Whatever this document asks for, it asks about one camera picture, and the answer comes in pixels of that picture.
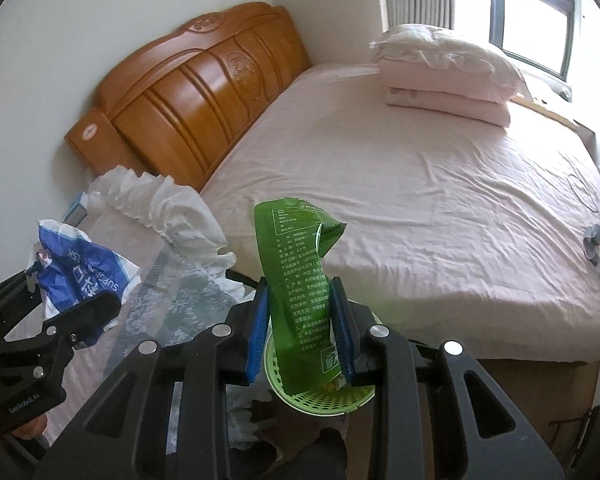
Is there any dark framed window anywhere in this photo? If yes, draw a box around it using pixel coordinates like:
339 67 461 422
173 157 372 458
487 0 588 84

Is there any green plastic basket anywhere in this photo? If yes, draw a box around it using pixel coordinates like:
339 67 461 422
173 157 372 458
262 300 384 416

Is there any wooden headboard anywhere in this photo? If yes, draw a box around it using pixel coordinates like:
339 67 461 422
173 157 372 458
64 1 312 192

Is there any person's left hand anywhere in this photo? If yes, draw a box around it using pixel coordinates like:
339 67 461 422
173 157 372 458
10 417 49 444

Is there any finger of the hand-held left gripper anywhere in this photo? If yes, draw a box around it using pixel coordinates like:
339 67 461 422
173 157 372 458
0 270 46 356
30 292 124 357

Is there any blue white milk carton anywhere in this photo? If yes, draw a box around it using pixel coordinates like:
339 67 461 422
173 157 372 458
62 191 92 226

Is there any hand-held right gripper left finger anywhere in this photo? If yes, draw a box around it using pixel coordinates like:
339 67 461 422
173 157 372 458
35 277 272 480

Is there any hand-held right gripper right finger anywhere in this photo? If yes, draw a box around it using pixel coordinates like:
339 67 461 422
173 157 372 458
327 276 566 480

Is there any green plastic pouch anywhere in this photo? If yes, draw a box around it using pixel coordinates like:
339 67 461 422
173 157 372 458
253 199 347 397

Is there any blue white package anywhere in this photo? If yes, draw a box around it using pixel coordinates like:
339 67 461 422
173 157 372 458
26 219 142 347

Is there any bed with pink sheet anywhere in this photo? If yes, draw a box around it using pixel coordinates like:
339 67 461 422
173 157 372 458
200 62 600 441

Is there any folded pink quilt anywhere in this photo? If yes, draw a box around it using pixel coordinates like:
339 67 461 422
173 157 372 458
382 57 513 128

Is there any white frilled pillow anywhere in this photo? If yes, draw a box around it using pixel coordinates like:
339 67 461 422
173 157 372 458
370 23 529 98

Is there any wooden window board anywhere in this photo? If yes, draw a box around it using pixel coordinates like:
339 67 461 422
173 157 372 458
510 94 582 134

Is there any white lace tablecloth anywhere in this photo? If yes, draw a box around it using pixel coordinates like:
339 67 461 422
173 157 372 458
10 165 281 461

